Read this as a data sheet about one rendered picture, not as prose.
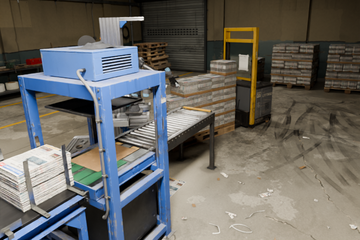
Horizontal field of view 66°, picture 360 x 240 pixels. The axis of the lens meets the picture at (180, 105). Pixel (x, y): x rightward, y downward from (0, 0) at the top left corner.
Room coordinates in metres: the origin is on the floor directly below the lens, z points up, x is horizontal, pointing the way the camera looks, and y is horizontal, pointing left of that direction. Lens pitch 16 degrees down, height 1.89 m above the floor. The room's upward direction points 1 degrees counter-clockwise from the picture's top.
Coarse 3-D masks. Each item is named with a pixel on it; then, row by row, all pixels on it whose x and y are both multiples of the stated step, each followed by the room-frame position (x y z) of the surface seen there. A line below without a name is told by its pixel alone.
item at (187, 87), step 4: (188, 80) 4.35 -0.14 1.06; (192, 80) 4.33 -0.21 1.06; (196, 80) 4.34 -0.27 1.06; (180, 84) 4.24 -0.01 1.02; (184, 84) 4.15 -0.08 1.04; (188, 84) 4.19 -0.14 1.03; (192, 84) 4.25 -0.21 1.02; (196, 84) 4.30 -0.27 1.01; (180, 88) 4.23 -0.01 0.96; (184, 88) 4.16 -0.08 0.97; (188, 88) 4.20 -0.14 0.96; (192, 88) 4.25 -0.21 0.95; (196, 88) 4.30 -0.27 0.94; (180, 92) 4.23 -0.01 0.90; (184, 92) 4.16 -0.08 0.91; (188, 92) 4.20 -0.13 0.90; (192, 92) 4.25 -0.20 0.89
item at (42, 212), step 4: (68, 188) 1.72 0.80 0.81; (72, 188) 1.72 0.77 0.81; (76, 192) 1.67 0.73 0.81; (80, 192) 1.66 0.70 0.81; (32, 208) 1.50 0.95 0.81; (36, 208) 1.50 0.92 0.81; (40, 212) 1.46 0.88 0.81; (44, 212) 1.46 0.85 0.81; (44, 216) 1.42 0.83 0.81; (48, 216) 1.42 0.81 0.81
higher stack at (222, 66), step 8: (216, 64) 4.85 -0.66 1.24; (224, 64) 4.69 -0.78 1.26; (232, 64) 4.79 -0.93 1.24; (224, 72) 4.69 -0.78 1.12; (224, 80) 4.69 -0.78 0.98; (232, 80) 4.79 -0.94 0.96; (232, 88) 4.80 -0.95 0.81; (224, 96) 4.68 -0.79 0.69; (232, 96) 4.79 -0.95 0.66; (224, 104) 4.68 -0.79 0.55; (232, 104) 4.80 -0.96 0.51; (232, 112) 4.80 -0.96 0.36; (224, 120) 4.69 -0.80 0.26; (232, 120) 4.81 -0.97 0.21; (224, 128) 4.68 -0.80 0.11; (232, 128) 4.81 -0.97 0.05
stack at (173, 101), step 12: (168, 96) 4.24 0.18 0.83; (180, 96) 4.23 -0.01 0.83; (192, 96) 4.23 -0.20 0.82; (204, 96) 4.39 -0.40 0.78; (216, 96) 4.56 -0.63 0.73; (168, 108) 4.02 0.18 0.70; (204, 108) 4.38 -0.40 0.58; (216, 108) 4.56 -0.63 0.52; (216, 120) 4.56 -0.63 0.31; (192, 144) 4.22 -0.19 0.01
